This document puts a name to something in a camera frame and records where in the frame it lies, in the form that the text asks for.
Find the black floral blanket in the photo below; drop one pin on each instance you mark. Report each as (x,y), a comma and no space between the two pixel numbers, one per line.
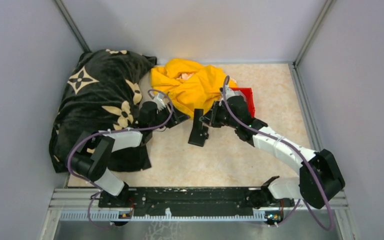
(102,93)

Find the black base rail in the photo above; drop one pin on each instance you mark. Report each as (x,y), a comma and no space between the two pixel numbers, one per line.
(193,201)

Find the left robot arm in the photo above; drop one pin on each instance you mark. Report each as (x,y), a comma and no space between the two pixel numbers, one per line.
(96,156)

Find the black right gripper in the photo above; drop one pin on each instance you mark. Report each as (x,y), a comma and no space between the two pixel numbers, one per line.
(210,117)

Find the red plastic bin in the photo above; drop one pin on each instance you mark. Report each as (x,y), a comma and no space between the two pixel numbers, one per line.
(247,93)

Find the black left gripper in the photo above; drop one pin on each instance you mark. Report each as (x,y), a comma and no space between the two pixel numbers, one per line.
(177,117)

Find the yellow jacket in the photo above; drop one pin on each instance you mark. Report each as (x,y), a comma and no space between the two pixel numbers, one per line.
(189,84)

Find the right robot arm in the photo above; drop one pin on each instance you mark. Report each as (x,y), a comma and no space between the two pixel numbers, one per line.
(319,177)

